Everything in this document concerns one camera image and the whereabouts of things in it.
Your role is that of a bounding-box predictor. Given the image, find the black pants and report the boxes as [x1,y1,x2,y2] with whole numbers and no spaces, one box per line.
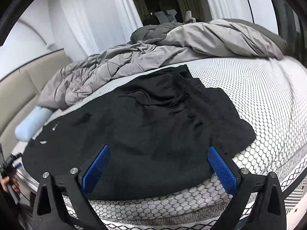
[22,65,256,200]

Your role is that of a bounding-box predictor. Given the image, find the person's left hand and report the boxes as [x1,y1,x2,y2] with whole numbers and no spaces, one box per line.
[1,176,20,195]

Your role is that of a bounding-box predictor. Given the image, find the light blue bolster pillow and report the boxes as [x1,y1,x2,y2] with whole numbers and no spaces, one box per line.
[15,106,54,142]

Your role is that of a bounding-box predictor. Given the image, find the beige upholstered headboard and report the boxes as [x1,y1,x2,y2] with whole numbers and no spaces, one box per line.
[1,49,71,157]

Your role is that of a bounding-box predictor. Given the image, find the white hexagon pattern mattress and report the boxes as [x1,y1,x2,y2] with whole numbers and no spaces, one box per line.
[22,57,306,229]

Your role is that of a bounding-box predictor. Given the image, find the white sheer curtain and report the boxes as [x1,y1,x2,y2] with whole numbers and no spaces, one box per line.
[48,0,143,61]

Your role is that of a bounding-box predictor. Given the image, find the grey quilted comforter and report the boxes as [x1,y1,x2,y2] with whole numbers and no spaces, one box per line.
[38,19,287,110]

